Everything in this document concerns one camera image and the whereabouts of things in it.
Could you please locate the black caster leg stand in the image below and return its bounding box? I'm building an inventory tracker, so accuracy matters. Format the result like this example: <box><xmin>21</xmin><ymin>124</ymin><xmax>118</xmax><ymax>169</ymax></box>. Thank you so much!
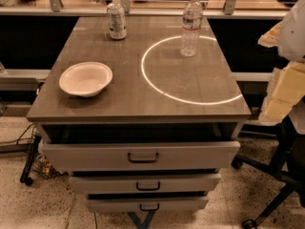
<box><xmin>20</xmin><ymin>135</ymin><xmax>41</xmax><ymax>186</ymax></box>

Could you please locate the silver soda can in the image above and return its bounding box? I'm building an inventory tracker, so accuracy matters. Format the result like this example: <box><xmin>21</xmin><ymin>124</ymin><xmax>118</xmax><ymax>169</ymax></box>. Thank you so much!
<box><xmin>107</xmin><ymin>3</ymin><xmax>127</xmax><ymax>40</ymax></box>

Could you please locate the grey drawer cabinet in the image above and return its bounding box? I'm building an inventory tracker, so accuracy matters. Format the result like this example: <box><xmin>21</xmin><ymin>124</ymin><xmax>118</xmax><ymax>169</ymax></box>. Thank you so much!
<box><xmin>28</xmin><ymin>16</ymin><xmax>250</xmax><ymax>199</ymax></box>

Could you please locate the bottom grey drawer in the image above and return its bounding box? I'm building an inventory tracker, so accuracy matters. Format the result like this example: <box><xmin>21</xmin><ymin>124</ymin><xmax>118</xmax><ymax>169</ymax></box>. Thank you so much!
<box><xmin>85</xmin><ymin>197</ymin><xmax>209</xmax><ymax>213</ymax></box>

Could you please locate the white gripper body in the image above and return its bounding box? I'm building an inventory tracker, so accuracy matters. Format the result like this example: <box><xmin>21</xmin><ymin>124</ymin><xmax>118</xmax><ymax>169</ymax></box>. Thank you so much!
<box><xmin>277</xmin><ymin>0</ymin><xmax>305</xmax><ymax>62</ymax></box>

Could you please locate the clear plastic water bottle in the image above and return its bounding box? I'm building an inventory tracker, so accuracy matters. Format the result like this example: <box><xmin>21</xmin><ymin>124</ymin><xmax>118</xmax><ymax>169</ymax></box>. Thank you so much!
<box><xmin>180</xmin><ymin>0</ymin><xmax>203</xmax><ymax>57</ymax></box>

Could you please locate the middle grey drawer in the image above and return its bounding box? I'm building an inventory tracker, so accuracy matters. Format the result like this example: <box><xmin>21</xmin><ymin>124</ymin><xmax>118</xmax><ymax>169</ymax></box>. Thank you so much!
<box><xmin>69</xmin><ymin>174</ymin><xmax>221</xmax><ymax>195</ymax></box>

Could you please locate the top grey drawer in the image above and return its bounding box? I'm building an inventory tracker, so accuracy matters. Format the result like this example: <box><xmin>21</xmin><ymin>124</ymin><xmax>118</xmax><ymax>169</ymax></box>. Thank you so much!
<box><xmin>42</xmin><ymin>141</ymin><xmax>240</xmax><ymax>172</ymax></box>

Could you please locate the grey drawer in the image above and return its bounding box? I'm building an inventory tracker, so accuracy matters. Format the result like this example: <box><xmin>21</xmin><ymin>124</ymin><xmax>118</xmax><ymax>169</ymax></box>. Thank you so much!
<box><xmin>42</xmin><ymin>141</ymin><xmax>240</xmax><ymax>172</ymax></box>
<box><xmin>69</xmin><ymin>174</ymin><xmax>221</xmax><ymax>195</ymax></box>
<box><xmin>85</xmin><ymin>197</ymin><xmax>209</xmax><ymax>213</ymax></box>

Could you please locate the black office chair base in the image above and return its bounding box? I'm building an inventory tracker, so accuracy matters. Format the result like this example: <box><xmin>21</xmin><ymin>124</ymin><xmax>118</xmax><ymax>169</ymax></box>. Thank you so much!
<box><xmin>232</xmin><ymin>117</ymin><xmax>305</xmax><ymax>229</ymax></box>

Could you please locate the white paper bowl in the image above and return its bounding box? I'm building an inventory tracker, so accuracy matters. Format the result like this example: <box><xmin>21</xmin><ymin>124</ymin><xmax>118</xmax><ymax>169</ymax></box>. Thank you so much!
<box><xmin>59</xmin><ymin>62</ymin><xmax>112</xmax><ymax>97</ymax></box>

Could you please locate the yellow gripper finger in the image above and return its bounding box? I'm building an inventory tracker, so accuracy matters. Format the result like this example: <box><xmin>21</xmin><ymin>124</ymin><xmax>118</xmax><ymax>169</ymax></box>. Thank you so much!
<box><xmin>258</xmin><ymin>22</ymin><xmax>282</xmax><ymax>48</ymax></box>
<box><xmin>258</xmin><ymin>61</ymin><xmax>305</xmax><ymax>125</ymax></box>

